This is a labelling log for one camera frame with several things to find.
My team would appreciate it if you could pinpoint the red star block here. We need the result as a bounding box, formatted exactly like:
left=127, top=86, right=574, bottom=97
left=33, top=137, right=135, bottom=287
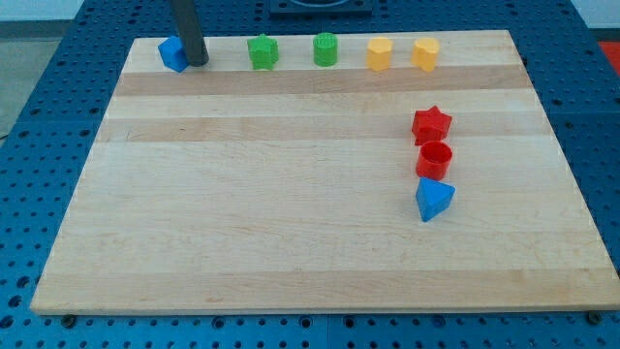
left=412, top=106, right=452, bottom=145

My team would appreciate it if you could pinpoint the green star block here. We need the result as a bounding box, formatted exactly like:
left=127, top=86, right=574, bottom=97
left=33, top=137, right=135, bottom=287
left=247, top=34, right=279, bottom=71

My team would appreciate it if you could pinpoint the wooden board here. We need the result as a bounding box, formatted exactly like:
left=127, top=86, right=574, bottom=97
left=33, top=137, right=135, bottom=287
left=31, top=30, right=619, bottom=315

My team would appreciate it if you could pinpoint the red cylinder block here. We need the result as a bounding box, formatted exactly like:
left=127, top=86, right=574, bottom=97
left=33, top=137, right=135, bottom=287
left=416, top=141, right=452, bottom=180

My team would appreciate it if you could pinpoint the blue triangle block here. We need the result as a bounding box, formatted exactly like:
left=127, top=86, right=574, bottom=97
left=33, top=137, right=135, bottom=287
left=416, top=177, right=455, bottom=222

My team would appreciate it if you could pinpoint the green cylinder block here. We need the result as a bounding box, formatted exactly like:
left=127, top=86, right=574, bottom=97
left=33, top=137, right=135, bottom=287
left=313, top=32, right=338, bottom=67

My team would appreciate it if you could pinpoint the yellow pentagon block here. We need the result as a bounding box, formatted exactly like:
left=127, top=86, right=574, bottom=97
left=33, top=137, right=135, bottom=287
left=366, top=37, right=393, bottom=72

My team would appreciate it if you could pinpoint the yellow heart block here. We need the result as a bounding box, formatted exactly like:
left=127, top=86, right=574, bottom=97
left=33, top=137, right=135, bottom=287
left=411, top=37, right=440, bottom=72

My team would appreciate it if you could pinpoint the blue cube block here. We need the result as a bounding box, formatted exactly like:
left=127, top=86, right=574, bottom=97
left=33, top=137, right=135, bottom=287
left=158, top=36, right=189, bottom=73

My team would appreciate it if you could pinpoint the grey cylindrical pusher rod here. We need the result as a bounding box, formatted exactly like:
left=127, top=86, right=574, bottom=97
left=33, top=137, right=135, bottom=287
left=170, top=0, right=209, bottom=67

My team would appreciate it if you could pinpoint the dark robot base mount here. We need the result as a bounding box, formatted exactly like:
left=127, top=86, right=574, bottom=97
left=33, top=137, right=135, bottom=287
left=266, top=0, right=375, bottom=17

